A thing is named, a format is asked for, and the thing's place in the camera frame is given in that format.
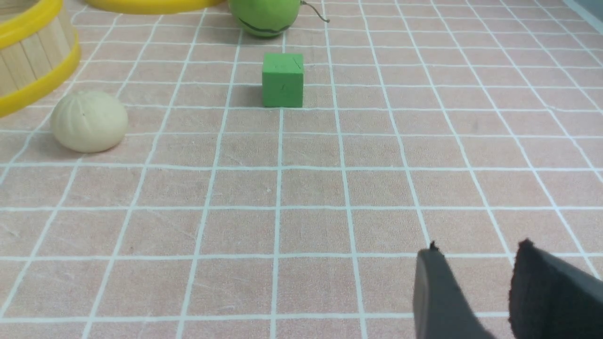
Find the white bun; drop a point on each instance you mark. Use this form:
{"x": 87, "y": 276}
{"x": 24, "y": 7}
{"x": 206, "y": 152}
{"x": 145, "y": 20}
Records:
{"x": 89, "y": 121}

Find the pink checkered tablecloth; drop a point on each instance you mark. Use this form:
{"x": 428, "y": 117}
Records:
{"x": 471, "y": 123}

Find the bamboo steamer tray yellow rim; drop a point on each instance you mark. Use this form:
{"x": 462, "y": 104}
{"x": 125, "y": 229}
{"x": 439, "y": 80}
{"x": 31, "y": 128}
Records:
{"x": 39, "y": 51}

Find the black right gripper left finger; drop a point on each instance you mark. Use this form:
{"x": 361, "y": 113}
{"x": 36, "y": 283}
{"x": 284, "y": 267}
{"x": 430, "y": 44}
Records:
{"x": 440, "y": 308}

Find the green toy watermelon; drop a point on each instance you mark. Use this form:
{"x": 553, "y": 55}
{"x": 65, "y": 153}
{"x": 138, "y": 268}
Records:
{"x": 268, "y": 18}

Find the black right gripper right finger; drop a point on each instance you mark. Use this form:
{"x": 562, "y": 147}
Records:
{"x": 552, "y": 299}

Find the woven bamboo steamer lid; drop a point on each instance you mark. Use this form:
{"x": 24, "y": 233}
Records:
{"x": 152, "y": 7}

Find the green foam cube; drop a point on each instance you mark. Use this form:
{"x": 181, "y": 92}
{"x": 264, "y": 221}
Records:
{"x": 283, "y": 80}

